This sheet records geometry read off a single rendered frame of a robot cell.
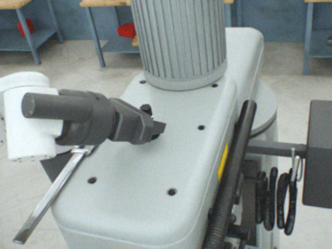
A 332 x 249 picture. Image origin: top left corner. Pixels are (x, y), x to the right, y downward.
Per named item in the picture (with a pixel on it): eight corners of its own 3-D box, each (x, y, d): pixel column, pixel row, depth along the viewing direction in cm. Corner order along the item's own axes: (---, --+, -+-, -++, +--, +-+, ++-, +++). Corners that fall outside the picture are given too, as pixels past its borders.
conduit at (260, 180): (292, 250, 112) (296, 202, 99) (236, 240, 117) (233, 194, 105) (296, 203, 125) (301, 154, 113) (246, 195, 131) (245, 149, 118)
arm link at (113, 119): (102, 133, 76) (48, 132, 67) (115, 85, 74) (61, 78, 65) (144, 161, 68) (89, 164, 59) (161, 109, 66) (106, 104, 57)
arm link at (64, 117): (64, 161, 64) (-4, 164, 56) (57, 97, 66) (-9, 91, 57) (108, 149, 57) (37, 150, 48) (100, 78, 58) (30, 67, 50)
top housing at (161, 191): (194, 298, 65) (184, 239, 55) (61, 266, 74) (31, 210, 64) (241, 125, 99) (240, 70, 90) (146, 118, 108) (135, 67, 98)
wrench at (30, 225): (29, 247, 58) (27, 243, 58) (8, 241, 60) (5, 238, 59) (99, 142, 76) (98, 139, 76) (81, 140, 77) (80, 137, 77)
